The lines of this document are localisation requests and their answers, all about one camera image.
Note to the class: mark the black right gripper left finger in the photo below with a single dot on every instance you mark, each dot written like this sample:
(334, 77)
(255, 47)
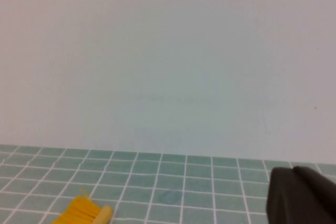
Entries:
(281, 197)

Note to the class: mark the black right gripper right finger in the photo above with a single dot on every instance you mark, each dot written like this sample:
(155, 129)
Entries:
(320, 195)

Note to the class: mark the yellow bristle hand brush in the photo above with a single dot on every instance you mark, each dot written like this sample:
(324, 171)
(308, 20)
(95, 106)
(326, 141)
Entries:
(78, 208)

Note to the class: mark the green tile-pattern table mat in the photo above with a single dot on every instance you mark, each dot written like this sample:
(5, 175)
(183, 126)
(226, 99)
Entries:
(183, 179)

